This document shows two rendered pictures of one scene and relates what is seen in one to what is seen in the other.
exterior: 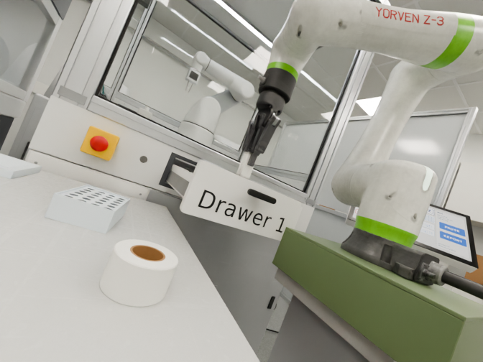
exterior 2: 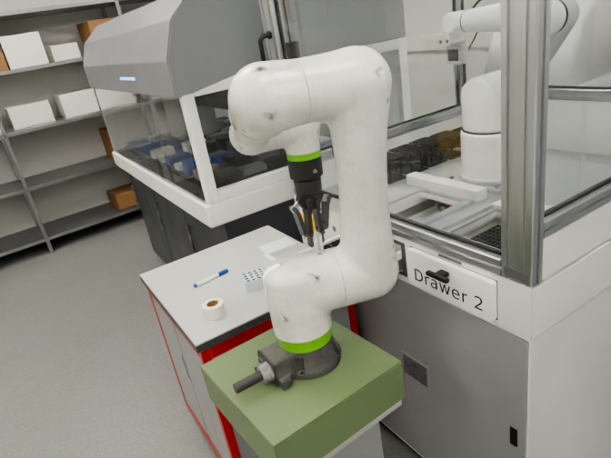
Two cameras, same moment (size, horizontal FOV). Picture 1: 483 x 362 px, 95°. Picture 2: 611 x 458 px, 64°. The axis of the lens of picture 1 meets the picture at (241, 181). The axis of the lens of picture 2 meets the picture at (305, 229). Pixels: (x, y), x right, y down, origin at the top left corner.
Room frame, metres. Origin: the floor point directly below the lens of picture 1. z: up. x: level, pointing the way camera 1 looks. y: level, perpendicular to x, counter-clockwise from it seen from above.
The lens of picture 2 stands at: (0.57, -1.28, 1.57)
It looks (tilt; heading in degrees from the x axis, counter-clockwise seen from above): 23 degrees down; 90
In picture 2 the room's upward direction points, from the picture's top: 10 degrees counter-clockwise
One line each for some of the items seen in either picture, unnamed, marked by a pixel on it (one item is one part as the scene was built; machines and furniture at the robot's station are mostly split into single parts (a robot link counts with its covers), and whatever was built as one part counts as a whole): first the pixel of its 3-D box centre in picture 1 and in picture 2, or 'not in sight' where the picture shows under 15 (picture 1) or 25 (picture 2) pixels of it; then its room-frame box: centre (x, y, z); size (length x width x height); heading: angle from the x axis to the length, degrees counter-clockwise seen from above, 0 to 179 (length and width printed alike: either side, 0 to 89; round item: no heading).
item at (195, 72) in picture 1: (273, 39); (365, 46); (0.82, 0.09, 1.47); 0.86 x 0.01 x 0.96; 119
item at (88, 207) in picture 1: (95, 206); (260, 277); (0.40, 0.22, 0.78); 0.12 x 0.08 x 0.04; 17
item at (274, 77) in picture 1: (275, 87); (305, 167); (0.60, 0.01, 1.20); 0.12 x 0.09 x 0.06; 118
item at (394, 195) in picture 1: (389, 199); (304, 298); (0.55, -0.36, 1.02); 0.16 x 0.13 x 0.19; 9
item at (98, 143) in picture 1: (99, 144); not in sight; (0.57, 0.38, 0.88); 0.04 x 0.03 x 0.04; 119
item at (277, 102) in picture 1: (267, 112); (309, 193); (0.60, 0.00, 1.12); 0.08 x 0.07 x 0.09; 28
